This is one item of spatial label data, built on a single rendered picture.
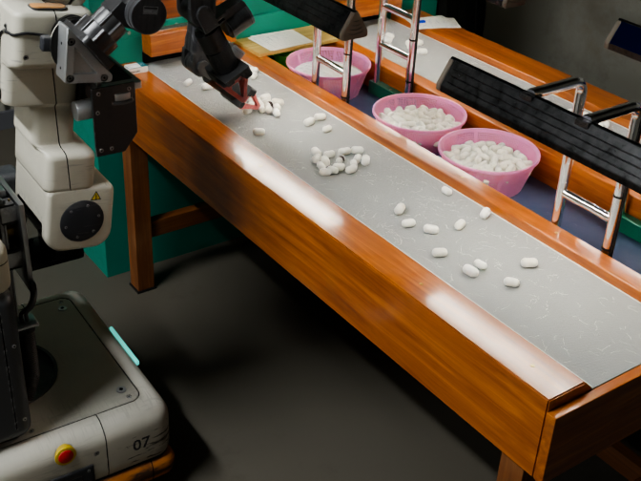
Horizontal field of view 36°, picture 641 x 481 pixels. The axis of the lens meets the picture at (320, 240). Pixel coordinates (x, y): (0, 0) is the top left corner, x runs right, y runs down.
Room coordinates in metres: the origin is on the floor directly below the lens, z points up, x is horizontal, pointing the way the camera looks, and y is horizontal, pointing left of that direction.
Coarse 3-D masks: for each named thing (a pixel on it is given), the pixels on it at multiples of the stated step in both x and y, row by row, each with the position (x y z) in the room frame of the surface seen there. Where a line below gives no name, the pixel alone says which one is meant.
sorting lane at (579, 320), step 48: (192, 96) 2.64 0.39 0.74; (288, 96) 2.67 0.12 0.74; (288, 144) 2.35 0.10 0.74; (336, 144) 2.37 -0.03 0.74; (336, 192) 2.10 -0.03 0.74; (384, 192) 2.11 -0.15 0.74; (432, 192) 2.12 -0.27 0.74; (432, 240) 1.89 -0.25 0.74; (480, 240) 1.90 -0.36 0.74; (528, 240) 1.91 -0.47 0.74; (480, 288) 1.71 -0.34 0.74; (528, 288) 1.72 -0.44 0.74; (576, 288) 1.73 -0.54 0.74; (528, 336) 1.55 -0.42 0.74; (576, 336) 1.56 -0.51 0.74; (624, 336) 1.56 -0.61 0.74
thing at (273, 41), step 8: (272, 32) 3.11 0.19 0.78; (280, 32) 3.12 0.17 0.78; (288, 32) 3.12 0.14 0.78; (296, 32) 3.13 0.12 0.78; (256, 40) 3.03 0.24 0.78; (264, 40) 3.03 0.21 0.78; (272, 40) 3.04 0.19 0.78; (280, 40) 3.04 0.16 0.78; (288, 40) 3.05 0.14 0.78; (296, 40) 3.05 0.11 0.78; (304, 40) 3.05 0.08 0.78; (272, 48) 2.97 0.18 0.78; (280, 48) 2.97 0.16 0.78
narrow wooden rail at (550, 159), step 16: (384, 64) 2.91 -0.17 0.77; (368, 80) 2.95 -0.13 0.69; (384, 80) 2.89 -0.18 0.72; (400, 80) 2.83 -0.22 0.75; (416, 80) 2.79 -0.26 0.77; (448, 96) 2.68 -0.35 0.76; (480, 112) 2.58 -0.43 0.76; (464, 128) 2.59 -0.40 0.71; (496, 128) 2.49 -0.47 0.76; (544, 160) 2.34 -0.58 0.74; (560, 160) 2.30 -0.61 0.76; (544, 176) 2.34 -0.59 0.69; (576, 176) 2.25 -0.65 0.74; (592, 176) 2.22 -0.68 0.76; (576, 192) 2.25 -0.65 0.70; (592, 192) 2.21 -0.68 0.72; (608, 192) 2.17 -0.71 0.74; (608, 208) 2.16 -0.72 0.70; (640, 208) 2.09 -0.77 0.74
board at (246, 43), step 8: (304, 32) 3.13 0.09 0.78; (312, 32) 3.14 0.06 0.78; (240, 40) 3.03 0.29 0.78; (248, 40) 3.03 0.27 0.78; (312, 40) 3.06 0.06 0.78; (328, 40) 3.08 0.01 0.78; (336, 40) 3.09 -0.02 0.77; (248, 48) 2.97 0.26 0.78; (256, 48) 2.97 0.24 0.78; (264, 48) 2.97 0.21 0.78; (288, 48) 2.98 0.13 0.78; (296, 48) 3.00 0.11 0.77; (304, 48) 3.02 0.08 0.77
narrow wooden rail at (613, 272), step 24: (240, 48) 2.99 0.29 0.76; (264, 72) 2.84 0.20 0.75; (288, 72) 2.81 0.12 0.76; (312, 96) 2.64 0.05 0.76; (336, 96) 2.63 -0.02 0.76; (360, 120) 2.47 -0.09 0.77; (384, 144) 2.37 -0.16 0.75; (408, 144) 2.34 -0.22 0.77; (432, 168) 2.21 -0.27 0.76; (456, 168) 2.21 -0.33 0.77; (480, 192) 2.09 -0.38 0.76; (504, 216) 2.01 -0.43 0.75; (528, 216) 1.98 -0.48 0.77; (552, 240) 1.89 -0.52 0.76; (576, 240) 1.88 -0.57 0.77; (600, 264) 1.79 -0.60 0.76; (624, 288) 1.72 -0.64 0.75
